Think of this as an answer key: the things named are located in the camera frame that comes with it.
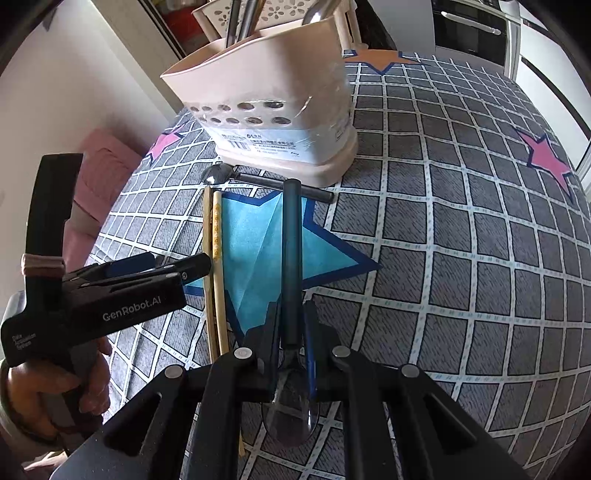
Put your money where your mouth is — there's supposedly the white refrigerator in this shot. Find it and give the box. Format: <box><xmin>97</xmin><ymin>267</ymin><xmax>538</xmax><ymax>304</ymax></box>
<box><xmin>501</xmin><ymin>0</ymin><xmax>591</xmax><ymax>183</ymax></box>

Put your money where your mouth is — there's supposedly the beige flower cutout basket rack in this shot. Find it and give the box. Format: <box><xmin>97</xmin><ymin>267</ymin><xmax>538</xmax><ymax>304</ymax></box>
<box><xmin>191</xmin><ymin>0</ymin><xmax>362</xmax><ymax>52</ymax></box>

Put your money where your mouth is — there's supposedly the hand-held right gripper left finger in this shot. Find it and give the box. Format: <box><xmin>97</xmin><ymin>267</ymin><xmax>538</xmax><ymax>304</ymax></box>
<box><xmin>51</xmin><ymin>298</ymin><xmax>282</xmax><ymax>480</ymax></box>

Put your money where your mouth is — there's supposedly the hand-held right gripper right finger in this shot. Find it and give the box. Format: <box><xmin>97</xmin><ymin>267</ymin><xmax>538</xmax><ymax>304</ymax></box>
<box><xmin>302</xmin><ymin>300</ymin><xmax>532</xmax><ymax>480</ymax></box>

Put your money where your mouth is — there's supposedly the wooden chopstick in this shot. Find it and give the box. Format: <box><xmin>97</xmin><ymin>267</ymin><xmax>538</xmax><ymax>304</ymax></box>
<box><xmin>202</xmin><ymin>186</ymin><xmax>221</xmax><ymax>365</ymax></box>

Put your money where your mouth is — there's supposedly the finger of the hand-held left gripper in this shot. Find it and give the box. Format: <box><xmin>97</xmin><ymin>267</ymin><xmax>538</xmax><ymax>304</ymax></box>
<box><xmin>84</xmin><ymin>252</ymin><xmax>212</xmax><ymax>295</ymax></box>
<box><xmin>64</xmin><ymin>251</ymin><xmax>158</xmax><ymax>281</ymax></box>

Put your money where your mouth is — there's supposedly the person's left hand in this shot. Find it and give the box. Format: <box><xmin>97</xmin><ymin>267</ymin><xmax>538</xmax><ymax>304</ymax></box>
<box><xmin>1</xmin><ymin>338</ymin><xmax>112</xmax><ymax>442</ymax></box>

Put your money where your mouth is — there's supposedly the grey checked star tablecloth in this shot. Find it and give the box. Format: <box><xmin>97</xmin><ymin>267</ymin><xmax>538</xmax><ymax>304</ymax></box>
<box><xmin>88</xmin><ymin>48</ymin><xmax>591</xmax><ymax>480</ymax></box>

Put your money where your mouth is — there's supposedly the black built-in oven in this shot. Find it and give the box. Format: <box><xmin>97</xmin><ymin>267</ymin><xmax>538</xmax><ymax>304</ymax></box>
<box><xmin>433</xmin><ymin>0</ymin><xmax>509</xmax><ymax>68</ymax></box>

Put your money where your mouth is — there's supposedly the pink plastic stool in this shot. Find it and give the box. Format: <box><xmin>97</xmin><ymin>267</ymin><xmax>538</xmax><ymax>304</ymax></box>
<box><xmin>65</xmin><ymin>128</ymin><xmax>145</xmax><ymax>241</ymax></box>

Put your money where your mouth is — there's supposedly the pale patterned chopstick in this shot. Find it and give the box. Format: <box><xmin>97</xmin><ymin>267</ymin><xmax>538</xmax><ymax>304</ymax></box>
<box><xmin>211</xmin><ymin>190</ymin><xmax>246</xmax><ymax>459</ymax></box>

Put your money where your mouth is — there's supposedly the beige plastic utensil holder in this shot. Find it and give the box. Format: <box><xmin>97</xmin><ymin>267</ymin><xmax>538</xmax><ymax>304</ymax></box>
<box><xmin>160</xmin><ymin>14</ymin><xmax>359</xmax><ymax>188</ymax></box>

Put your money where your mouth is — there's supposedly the beige elastic band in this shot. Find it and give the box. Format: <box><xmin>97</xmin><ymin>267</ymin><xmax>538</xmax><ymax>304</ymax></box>
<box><xmin>21</xmin><ymin>253</ymin><xmax>66</xmax><ymax>278</ymax></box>

